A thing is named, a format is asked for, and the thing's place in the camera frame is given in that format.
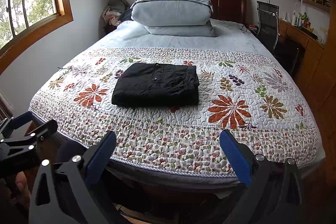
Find black pants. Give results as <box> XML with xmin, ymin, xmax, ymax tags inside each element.
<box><xmin>112</xmin><ymin>63</ymin><xmax>199</xmax><ymax>107</ymax></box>

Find side wooden framed window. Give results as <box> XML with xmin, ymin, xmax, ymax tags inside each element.
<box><xmin>0</xmin><ymin>0</ymin><xmax>74</xmax><ymax>75</ymax></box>

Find left hand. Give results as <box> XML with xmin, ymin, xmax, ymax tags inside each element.
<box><xmin>1</xmin><ymin>172</ymin><xmax>31</xmax><ymax>209</ymax></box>

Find floral quilted bedspread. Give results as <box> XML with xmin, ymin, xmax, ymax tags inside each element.
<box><xmin>30</xmin><ymin>47</ymin><xmax>321</xmax><ymax>178</ymax></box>

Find wooden desk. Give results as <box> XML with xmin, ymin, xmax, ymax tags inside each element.
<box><xmin>275</xmin><ymin>20</ymin><xmax>323</xmax><ymax>96</ymax></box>

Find black office chair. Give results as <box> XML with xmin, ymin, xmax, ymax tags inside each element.
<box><xmin>257</xmin><ymin>1</ymin><xmax>279</xmax><ymax>53</ymax></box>

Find light blue pillow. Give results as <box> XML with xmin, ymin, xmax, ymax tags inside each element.
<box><xmin>145</xmin><ymin>20</ymin><xmax>217</xmax><ymax>38</ymax></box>

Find light blue bed sheet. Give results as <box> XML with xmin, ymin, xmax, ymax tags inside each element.
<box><xmin>93</xmin><ymin>19</ymin><xmax>272</xmax><ymax>58</ymax></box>

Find pile of clothes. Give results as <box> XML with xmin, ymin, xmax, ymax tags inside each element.
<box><xmin>102</xmin><ymin>0</ymin><xmax>132</xmax><ymax>27</ymax></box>

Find light blue folded duvet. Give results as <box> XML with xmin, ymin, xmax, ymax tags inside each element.
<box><xmin>131</xmin><ymin>0</ymin><xmax>213</xmax><ymax>27</ymax></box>

